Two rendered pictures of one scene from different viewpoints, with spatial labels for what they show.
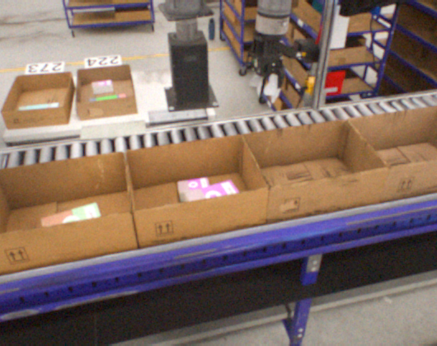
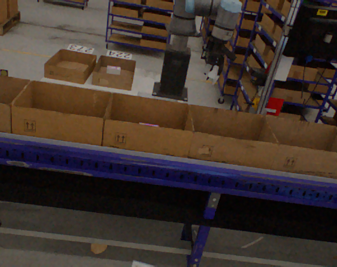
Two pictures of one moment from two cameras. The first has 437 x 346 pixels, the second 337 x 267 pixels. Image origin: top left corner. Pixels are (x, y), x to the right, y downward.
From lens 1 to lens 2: 0.55 m
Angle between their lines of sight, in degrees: 12
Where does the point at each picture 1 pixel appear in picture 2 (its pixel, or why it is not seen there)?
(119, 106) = (120, 82)
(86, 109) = (98, 77)
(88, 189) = (82, 112)
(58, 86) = (85, 62)
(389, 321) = not seen: outside the picture
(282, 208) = (199, 151)
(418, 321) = not seen: outside the picture
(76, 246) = (64, 132)
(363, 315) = not seen: outside the picture
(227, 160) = (176, 119)
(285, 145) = (218, 121)
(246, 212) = (175, 146)
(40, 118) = (67, 75)
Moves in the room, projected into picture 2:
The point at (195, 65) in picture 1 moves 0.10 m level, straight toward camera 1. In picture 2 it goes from (178, 68) to (177, 72)
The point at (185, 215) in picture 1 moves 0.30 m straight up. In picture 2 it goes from (135, 133) to (145, 68)
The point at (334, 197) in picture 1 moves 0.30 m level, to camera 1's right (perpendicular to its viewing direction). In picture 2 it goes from (236, 154) to (304, 173)
